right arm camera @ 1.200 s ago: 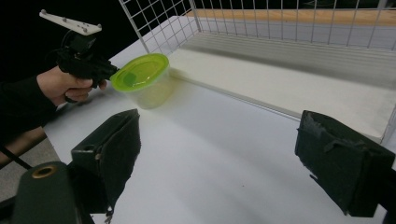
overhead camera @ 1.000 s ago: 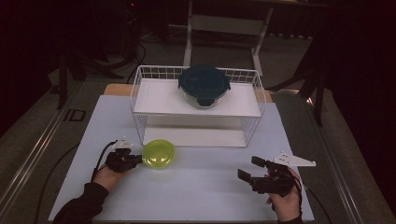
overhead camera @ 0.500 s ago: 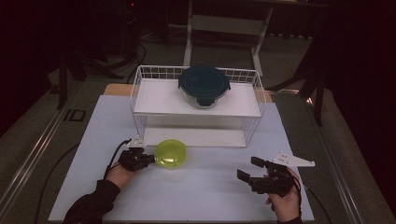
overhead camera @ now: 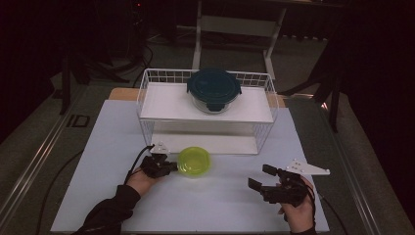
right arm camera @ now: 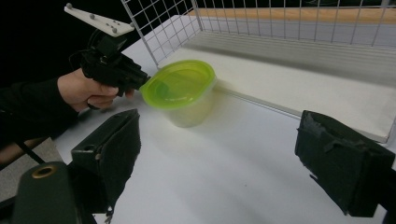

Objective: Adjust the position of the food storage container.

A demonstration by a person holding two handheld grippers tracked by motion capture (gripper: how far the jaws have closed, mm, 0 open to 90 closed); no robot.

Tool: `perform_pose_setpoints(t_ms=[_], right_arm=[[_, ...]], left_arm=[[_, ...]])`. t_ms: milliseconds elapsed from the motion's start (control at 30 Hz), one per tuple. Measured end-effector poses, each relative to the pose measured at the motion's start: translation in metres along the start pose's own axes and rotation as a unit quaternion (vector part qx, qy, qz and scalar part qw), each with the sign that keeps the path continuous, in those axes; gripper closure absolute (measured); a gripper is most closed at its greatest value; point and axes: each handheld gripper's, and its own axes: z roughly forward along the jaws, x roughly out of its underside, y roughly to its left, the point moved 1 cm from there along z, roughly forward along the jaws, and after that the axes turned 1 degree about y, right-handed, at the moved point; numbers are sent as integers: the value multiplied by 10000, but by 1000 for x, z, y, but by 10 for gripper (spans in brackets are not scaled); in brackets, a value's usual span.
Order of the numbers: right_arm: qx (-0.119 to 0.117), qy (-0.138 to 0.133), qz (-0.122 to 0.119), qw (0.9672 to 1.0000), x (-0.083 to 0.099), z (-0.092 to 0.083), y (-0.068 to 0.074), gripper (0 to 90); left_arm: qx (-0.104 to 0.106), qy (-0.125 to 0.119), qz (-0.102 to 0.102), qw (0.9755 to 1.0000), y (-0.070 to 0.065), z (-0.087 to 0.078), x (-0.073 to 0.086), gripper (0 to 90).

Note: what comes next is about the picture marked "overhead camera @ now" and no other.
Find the white metal desk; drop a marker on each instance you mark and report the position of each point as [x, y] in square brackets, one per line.
[235, 26]

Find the person's right hand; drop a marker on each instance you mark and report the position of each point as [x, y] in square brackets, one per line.
[301, 217]

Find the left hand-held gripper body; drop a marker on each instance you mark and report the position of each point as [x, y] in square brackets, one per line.
[156, 166]

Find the round container with blue lid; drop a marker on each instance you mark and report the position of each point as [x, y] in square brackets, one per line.
[213, 84]

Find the aluminium rail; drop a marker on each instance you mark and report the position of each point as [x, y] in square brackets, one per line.
[39, 163]
[352, 169]

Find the black stand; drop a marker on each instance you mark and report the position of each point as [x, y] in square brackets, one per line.
[67, 88]
[332, 98]

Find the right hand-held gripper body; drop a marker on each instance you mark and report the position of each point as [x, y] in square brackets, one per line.
[287, 192]

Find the small container with green lid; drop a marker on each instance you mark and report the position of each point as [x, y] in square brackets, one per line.
[194, 161]

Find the person's left hand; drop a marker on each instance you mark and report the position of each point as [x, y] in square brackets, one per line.
[142, 181]

